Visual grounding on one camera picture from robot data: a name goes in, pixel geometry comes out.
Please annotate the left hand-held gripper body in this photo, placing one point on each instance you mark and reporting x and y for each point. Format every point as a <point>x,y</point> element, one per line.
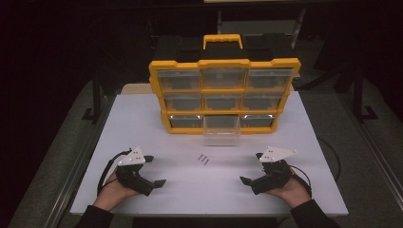
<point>131,156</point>

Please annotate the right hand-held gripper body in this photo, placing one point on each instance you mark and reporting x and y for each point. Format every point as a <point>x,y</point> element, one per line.
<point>275,177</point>

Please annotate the clear plastic drawer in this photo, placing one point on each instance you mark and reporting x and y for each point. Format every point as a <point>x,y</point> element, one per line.
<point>221,136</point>

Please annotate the yellow black organizer cabinet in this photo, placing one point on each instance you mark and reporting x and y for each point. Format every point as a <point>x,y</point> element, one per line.
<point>221,63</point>

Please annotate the person's right hand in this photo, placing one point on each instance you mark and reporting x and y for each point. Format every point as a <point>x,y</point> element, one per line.
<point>294,193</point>

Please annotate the person's left hand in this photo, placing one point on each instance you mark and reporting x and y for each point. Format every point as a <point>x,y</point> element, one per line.
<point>112,193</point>

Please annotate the black metal stand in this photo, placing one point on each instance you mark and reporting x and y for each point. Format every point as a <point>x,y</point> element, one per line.
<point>96,101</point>
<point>359,98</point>

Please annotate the beige board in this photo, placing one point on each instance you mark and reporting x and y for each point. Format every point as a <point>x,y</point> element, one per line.
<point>136,89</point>

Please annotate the grid of clear drawers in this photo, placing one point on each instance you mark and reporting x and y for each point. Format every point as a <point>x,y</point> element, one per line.
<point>180,79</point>

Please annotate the aluminium rail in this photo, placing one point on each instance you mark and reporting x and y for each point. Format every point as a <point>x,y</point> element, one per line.
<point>79,167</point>
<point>377,158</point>

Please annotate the grey metal frame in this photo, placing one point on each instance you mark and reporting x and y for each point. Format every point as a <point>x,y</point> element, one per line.
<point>297,28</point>

